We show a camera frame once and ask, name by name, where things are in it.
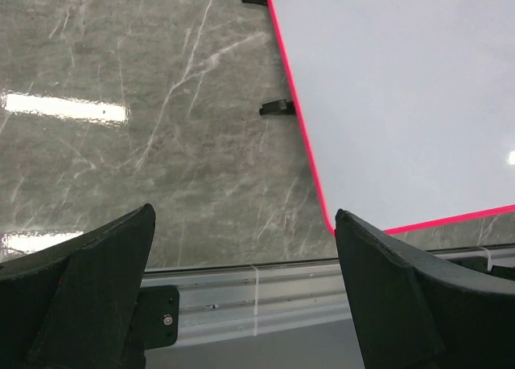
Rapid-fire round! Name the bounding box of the pink framed whiteboard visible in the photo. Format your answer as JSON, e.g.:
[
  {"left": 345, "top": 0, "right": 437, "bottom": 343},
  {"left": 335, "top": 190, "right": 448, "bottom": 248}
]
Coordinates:
[{"left": 268, "top": 0, "right": 514, "bottom": 233}]

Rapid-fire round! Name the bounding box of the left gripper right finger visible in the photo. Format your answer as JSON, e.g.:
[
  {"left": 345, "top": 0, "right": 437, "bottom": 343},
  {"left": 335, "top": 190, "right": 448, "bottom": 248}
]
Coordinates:
[{"left": 335, "top": 210, "right": 514, "bottom": 368}]

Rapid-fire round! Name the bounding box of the aluminium mounting rail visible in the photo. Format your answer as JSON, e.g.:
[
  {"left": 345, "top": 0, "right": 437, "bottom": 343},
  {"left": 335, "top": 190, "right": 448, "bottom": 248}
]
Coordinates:
[{"left": 138, "top": 244, "right": 515, "bottom": 350}]

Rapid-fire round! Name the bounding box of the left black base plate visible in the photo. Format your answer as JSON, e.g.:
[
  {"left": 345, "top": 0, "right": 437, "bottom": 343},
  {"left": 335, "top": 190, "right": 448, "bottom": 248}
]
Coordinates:
[{"left": 130, "top": 285, "right": 179, "bottom": 350}]

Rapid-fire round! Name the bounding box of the black whiteboard clip right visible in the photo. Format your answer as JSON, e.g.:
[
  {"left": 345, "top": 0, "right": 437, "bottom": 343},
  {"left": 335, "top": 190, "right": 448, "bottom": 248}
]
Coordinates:
[{"left": 259, "top": 99, "right": 296, "bottom": 117}]

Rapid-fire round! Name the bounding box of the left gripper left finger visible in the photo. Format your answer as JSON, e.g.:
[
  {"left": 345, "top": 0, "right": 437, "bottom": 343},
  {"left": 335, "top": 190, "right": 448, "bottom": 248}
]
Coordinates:
[{"left": 1, "top": 203, "right": 156, "bottom": 368}]

